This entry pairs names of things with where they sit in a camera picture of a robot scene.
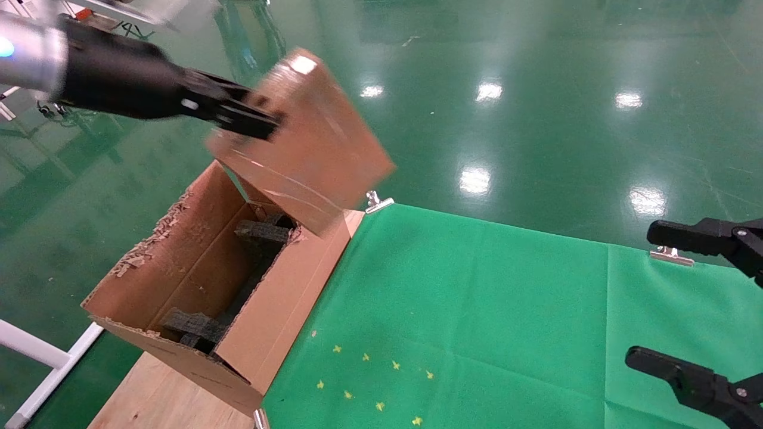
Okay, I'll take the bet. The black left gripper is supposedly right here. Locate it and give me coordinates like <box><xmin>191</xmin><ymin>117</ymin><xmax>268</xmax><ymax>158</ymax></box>
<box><xmin>57</xmin><ymin>18</ymin><xmax>282</xmax><ymax>142</ymax></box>

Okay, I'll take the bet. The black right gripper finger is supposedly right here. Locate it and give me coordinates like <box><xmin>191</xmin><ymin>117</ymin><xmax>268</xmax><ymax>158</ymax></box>
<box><xmin>647</xmin><ymin>217</ymin><xmax>763</xmax><ymax>288</ymax></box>
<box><xmin>625</xmin><ymin>346</ymin><xmax>763</xmax><ymax>429</ymax></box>

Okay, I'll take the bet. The small brown cardboard box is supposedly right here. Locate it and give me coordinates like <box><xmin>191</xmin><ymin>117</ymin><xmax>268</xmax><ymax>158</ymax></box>
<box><xmin>206</xmin><ymin>48</ymin><xmax>397</xmax><ymax>238</ymax></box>

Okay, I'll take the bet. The large open cardboard carton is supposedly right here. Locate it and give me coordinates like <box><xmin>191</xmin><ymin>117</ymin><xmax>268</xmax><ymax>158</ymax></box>
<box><xmin>82</xmin><ymin>160</ymin><xmax>365</xmax><ymax>418</ymax></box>

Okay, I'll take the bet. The black foam insert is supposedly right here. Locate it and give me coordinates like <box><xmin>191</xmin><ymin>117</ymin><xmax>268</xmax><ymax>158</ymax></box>
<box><xmin>234</xmin><ymin>214</ymin><xmax>297</xmax><ymax>254</ymax></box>
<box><xmin>161</xmin><ymin>307</ymin><xmax>231</xmax><ymax>356</ymax></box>

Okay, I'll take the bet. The green table cloth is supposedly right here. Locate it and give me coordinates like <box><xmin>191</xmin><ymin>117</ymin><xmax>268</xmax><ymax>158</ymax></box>
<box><xmin>260</xmin><ymin>203</ymin><xmax>763</xmax><ymax>429</ymax></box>

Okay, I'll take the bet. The white tube table frame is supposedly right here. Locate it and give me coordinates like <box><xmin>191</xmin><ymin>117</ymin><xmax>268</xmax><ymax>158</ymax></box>
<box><xmin>0</xmin><ymin>319</ymin><xmax>106</xmax><ymax>429</ymax></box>

